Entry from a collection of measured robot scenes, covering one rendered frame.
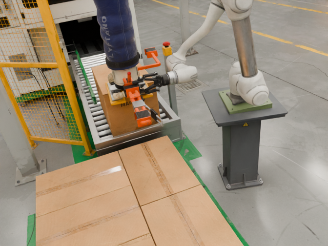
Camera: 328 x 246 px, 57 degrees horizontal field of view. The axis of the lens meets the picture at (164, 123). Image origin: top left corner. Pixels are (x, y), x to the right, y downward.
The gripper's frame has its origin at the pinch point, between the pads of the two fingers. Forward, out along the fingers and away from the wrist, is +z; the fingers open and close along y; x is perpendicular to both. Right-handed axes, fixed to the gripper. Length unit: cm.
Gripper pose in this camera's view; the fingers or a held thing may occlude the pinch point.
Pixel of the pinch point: (137, 86)
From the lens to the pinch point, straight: 194.8
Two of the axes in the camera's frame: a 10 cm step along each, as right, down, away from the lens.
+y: 1.0, 8.4, 5.4
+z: -9.3, 2.6, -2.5
